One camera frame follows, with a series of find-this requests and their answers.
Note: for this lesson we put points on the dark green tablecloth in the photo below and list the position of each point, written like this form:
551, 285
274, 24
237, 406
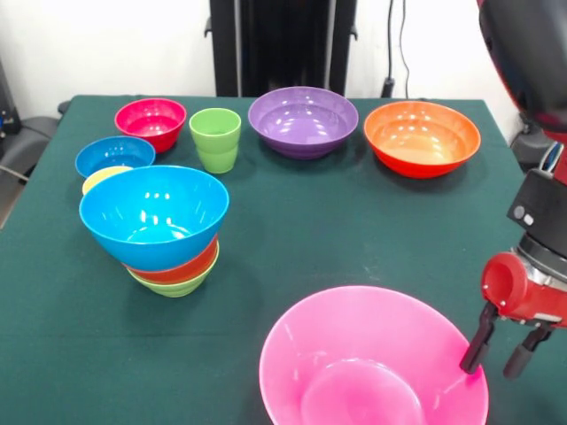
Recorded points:
288, 248

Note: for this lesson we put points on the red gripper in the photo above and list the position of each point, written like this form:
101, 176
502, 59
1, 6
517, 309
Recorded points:
531, 301

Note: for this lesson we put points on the purple bowl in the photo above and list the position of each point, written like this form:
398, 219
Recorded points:
303, 115

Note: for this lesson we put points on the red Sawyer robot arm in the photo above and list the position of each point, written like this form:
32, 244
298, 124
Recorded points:
540, 66

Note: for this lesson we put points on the small orange bowl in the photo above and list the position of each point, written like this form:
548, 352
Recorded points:
190, 268

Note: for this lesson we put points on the small dark blue bowl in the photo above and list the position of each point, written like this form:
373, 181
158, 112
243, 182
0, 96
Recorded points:
106, 152

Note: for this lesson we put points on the large pink bowl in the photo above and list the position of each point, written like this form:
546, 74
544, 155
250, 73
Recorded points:
354, 345

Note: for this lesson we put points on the green cup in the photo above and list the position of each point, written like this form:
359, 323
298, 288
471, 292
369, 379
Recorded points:
215, 141

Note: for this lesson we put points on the small crimson bowl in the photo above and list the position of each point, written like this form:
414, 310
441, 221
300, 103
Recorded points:
150, 119

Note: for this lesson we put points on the yellow cup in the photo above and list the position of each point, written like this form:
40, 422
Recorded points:
95, 179

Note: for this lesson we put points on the small green bowl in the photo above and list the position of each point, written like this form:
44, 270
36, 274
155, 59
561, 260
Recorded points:
177, 290

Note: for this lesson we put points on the large orange bowl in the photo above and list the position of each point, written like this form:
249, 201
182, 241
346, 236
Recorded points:
423, 141

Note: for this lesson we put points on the light blue bowl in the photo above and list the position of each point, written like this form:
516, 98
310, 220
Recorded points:
150, 203

